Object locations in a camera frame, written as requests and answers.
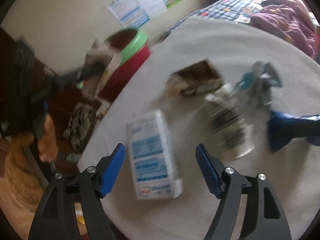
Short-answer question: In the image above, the blue silver wrapper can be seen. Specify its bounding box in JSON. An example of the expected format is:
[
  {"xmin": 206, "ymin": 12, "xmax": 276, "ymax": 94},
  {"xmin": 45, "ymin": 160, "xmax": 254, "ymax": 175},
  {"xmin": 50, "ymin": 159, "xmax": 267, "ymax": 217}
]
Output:
[{"xmin": 234, "ymin": 60, "xmax": 283, "ymax": 109}]

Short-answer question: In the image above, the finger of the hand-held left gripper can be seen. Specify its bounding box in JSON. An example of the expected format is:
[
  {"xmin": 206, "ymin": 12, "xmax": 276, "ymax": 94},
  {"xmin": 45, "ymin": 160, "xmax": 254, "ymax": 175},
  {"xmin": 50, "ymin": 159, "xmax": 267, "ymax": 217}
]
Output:
[{"xmin": 54, "ymin": 61, "xmax": 107, "ymax": 87}]

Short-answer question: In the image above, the person's left hand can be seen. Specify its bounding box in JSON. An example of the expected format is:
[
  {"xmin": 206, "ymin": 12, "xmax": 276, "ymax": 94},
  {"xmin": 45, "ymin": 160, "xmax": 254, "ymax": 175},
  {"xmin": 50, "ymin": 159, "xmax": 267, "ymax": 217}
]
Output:
[{"xmin": 37, "ymin": 114, "xmax": 59, "ymax": 165}]

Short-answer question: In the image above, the floral seat cushion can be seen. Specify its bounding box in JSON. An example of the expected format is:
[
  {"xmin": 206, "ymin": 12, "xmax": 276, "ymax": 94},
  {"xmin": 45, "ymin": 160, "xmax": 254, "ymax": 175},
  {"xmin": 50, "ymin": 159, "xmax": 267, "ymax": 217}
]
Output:
[{"xmin": 62, "ymin": 102, "xmax": 97, "ymax": 153}]

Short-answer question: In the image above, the purple quilt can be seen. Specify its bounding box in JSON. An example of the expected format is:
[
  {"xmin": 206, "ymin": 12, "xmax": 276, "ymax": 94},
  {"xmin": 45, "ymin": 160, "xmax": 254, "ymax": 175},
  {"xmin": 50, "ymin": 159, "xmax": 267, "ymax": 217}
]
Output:
[{"xmin": 250, "ymin": 1, "xmax": 318, "ymax": 58}]

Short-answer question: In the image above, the brown snack package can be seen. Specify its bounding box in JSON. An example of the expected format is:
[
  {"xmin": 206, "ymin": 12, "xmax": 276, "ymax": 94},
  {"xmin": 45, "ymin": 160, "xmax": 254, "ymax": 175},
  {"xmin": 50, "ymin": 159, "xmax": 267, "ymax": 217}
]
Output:
[{"xmin": 166, "ymin": 59, "xmax": 224, "ymax": 98}]

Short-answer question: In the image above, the person's left forearm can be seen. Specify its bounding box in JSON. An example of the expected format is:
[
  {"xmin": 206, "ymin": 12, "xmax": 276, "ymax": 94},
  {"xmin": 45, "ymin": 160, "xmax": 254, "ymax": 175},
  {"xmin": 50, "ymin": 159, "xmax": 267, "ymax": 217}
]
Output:
[{"xmin": 0, "ymin": 132, "xmax": 47, "ymax": 230}]

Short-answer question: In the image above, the dark wooden furniture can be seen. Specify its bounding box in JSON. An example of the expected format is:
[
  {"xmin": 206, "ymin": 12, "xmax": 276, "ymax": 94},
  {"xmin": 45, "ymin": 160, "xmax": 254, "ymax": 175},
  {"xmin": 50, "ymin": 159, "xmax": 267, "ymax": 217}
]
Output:
[{"xmin": 0, "ymin": 27, "xmax": 60, "ymax": 140}]

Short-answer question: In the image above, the red bin with green rim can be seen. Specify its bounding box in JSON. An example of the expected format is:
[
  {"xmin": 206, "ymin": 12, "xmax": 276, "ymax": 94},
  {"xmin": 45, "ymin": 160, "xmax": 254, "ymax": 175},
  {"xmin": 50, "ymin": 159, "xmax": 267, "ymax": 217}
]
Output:
[{"xmin": 99, "ymin": 28, "xmax": 152, "ymax": 103}]

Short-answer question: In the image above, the white blue carton box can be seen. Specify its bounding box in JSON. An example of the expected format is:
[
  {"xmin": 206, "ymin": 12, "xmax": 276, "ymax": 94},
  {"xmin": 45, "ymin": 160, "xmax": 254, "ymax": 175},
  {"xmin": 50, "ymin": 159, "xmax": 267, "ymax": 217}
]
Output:
[{"xmin": 126, "ymin": 109, "xmax": 184, "ymax": 201}]

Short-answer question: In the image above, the blue striped wall chart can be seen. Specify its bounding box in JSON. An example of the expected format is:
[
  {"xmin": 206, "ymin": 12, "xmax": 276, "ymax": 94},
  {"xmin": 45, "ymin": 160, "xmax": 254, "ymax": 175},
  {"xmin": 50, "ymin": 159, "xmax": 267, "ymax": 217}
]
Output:
[{"xmin": 108, "ymin": 0, "xmax": 152, "ymax": 28}]

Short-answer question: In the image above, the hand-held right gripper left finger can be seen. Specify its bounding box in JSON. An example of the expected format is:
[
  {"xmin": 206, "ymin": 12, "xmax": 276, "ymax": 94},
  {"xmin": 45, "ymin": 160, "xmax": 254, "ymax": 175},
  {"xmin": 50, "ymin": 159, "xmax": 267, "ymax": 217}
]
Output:
[{"xmin": 27, "ymin": 143, "xmax": 126, "ymax": 240}]

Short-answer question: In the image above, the beige paper carton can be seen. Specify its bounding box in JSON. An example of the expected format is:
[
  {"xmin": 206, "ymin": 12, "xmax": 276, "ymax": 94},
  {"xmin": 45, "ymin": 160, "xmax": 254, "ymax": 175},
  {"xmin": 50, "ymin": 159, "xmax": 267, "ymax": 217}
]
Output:
[{"xmin": 84, "ymin": 40, "xmax": 124, "ymax": 100}]

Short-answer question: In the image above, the clear bottle striped label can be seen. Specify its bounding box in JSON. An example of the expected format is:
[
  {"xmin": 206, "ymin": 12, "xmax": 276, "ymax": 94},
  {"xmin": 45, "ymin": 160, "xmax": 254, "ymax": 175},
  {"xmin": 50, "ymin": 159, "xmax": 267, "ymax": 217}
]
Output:
[{"xmin": 205, "ymin": 84, "xmax": 257, "ymax": 160}]

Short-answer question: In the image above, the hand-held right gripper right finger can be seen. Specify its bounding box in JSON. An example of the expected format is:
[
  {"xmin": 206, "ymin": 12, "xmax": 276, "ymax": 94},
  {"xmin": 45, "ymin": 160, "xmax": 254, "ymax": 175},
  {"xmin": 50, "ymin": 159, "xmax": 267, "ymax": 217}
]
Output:
[{"xmin": 195, "ymin": 144, "xmax": 292, "ymax": 240}]

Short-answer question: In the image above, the checkered cartoon bed blanket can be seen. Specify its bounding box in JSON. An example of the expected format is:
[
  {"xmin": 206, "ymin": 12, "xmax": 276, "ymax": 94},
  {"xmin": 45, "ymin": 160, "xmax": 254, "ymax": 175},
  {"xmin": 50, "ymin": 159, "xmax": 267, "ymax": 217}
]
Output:
[{"xmin": 165, "ymin": 0, "xmax": 269, "ymax": 34}]

